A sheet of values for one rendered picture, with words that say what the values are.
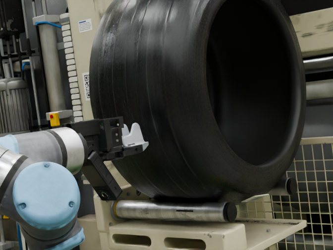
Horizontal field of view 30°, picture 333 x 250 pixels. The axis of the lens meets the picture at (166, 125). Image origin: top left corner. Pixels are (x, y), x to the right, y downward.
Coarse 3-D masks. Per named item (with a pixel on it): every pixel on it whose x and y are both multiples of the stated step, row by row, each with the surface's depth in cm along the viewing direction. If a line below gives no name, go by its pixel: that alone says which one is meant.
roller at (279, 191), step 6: (282, 180) 157; (288, 180) 156; (294, 180) 157; (276, 186) 157; (282, 186) 156; (288, 186) 155; (294, 186) 157; (270, 192) 159; (276, 192) 158; (282, 192) 157; (288, 192) 156; (294, 192) 157
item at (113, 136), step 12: (96, 120) 118; (108, 120) 118; (120, 120) 121; (84, 132) 116; (96, 132) 118; (108, 132) 118; (120, 132) 122; (84, 144) 113; (96, 144) 118; (108, 144) 118; (120, 144) 122; (84, 156) 113; (108, 156) 118
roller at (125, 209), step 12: (120, 204) 155; (132, 204) 152; (144, 204) 150; (156, 204) 147; (168, 204) 145; (180, 204) 143; (192, 204) 140; (204, 204) 138; (216, 204) 136; (228, 204) 135; (120, 216) 155; (132, 216) 152; (144, 216) 150; (156, 216) 147; (168, 216) 144; (180, 216) 142; (192, 216) 140; (204, 216) 138; (216, 216) 135; (228, 216) 134
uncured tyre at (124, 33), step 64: (128, 0) 139; (192, 0) 129; (256, 0) 149; (128, 64) 130; (192, 64) 126; (256, 64) 174; (128, 128) 132; (192, 128) 126; (256, 128) 173; (192, 192) 137; (256, 192) 144
